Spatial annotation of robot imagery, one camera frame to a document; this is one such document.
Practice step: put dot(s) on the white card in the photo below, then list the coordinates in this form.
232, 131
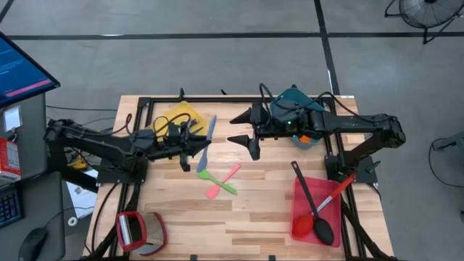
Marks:
12, 118

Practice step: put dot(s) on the pink silicone spatula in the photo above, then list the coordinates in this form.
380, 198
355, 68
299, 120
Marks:
214, 191

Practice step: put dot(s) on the yellow plastic bin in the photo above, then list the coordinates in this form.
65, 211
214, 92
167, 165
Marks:
181, 108

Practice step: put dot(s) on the orange silicone spatula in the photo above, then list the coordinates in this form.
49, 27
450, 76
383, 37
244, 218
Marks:
305, 138

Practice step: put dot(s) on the red framed grater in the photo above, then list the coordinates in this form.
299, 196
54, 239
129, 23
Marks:
134, 232

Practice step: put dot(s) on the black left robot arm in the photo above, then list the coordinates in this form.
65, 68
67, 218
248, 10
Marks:
94, 143

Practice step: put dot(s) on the computer monitor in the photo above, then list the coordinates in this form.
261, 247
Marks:
21, 72

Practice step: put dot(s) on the red spoon with metal shaft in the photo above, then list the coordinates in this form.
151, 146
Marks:
302, 225

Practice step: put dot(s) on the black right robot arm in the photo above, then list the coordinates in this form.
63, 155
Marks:
348, 125

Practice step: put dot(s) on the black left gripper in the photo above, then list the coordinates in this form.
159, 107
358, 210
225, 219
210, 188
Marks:
174, 145

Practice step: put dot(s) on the black plastic spoon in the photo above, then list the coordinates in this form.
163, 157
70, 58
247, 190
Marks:
322, 228

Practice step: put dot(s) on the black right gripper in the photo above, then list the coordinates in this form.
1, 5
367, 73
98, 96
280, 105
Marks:
275, 125

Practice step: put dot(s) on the white tape roll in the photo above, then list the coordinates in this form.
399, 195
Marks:
73, 221

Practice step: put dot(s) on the green silicone spatula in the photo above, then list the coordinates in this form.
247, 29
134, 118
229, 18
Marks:
217, 183

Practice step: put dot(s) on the grey-blue silicone spoon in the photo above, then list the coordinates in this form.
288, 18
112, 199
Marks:
208, 134

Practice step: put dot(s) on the red box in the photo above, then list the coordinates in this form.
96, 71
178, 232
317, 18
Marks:
9, 159

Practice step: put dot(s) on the red translucent plastic bin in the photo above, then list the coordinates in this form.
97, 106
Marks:
322, 188

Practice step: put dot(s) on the teal plastic bin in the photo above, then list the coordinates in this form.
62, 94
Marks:
290, 96

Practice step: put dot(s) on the black aluminium table frame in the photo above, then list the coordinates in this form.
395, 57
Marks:
235, 99

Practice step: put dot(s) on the grey desk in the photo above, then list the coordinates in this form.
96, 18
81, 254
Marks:
32, 210

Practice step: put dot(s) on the black kitchen knife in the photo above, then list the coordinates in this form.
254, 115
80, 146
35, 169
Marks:
198, 130

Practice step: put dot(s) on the black computer mouse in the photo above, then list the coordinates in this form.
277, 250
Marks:
32, 244

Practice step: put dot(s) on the black keyboard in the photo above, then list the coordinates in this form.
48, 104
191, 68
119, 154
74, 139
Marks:
9, 208

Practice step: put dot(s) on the white paper sheet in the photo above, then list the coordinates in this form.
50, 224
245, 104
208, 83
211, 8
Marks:
81, 199

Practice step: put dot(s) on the black floor fan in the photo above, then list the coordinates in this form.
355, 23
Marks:
429, 12

